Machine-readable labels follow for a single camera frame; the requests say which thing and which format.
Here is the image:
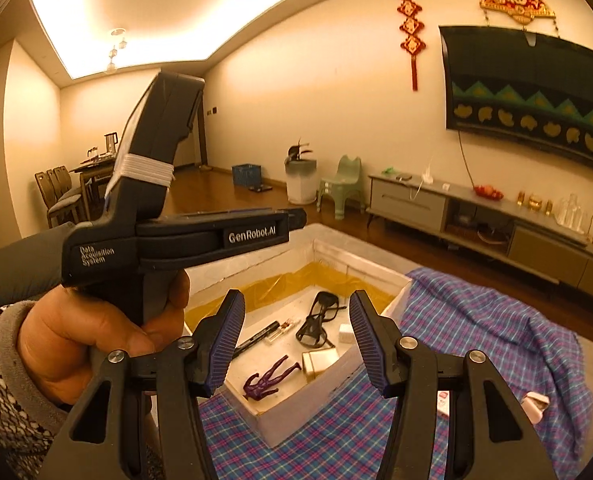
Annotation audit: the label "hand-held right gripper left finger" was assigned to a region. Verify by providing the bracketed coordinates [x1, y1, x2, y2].
[39, 288, 247, 480]

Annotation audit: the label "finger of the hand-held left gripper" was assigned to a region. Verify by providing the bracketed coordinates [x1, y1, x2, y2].
[156, 206, 290, 226]
[136, 209, 307, 268]

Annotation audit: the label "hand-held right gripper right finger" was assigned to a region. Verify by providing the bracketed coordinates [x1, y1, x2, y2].
[349, 290, 560, 480]

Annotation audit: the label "black marker pen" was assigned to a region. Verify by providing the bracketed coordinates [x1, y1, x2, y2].
[232, 321, 280, 357]

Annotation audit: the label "small brown box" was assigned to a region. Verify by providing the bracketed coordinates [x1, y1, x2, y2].
[301, 347, 340, 376]

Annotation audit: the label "black safety glasses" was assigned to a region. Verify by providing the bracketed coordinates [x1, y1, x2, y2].
[295, 291, 341, 348]

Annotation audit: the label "purple plastic figurine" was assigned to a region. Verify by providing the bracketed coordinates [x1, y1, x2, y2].
[243, 355, 302, 402]

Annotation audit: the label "white cardboard box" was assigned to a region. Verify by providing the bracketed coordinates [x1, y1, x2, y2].
[184, 222, 413, 448]

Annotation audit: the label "person's left forearm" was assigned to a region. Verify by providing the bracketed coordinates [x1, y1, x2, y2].
[0, 222, 77, 480]

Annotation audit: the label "person's left hand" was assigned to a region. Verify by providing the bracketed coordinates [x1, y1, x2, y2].
[16, 267, 192, 406]

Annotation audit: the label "blue plastic crate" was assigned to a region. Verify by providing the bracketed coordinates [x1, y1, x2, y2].
[231, 163, 263, 187]

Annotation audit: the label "dark dining table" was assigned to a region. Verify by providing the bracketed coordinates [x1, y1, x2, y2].
[71, 152, 120, 196]

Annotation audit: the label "white plant pot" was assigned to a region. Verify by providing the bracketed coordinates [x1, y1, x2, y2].
[285, 159, 319, 205]

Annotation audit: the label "dark potted plant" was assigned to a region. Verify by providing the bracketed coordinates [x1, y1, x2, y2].
[285, 137, 313, 163]

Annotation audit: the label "glass pendant lamp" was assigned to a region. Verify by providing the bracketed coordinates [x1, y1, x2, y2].
[107, 27, 127, 72]

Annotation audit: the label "blue pink plaid cloth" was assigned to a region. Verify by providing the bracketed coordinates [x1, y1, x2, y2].
[196, 267, 593, 480]

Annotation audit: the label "green plastic chair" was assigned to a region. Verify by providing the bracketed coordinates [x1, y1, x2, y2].
[318, 155, 366, 218]

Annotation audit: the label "wooden dining chairs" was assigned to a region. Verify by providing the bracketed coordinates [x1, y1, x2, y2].
[35, 165, 84, 228]

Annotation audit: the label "grey television cabinet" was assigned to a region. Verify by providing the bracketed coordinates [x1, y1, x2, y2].
[367, 172, 593, 306]

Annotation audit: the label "white clip case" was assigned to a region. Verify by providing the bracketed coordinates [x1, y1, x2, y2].
[521, 392, 550, 423]

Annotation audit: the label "clear glass cup set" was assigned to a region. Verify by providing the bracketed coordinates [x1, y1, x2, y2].
[555, 194, 588, 233]

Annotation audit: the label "television with dark patterned cover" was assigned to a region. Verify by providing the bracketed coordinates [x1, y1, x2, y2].
[439, 25, 593, 178]

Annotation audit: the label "red gold fan decoration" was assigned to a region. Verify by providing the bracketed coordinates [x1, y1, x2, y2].
[479, 0, 557, 26]

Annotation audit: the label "white plug with cable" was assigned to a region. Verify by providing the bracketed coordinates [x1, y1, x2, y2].
[411, 157, 435, 201]

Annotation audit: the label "black television cable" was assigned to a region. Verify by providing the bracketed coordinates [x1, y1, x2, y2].
[457, 130, 477, 188]

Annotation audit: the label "red knot wall hanging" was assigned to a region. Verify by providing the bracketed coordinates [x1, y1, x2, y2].
[394, 0, 426, 92]

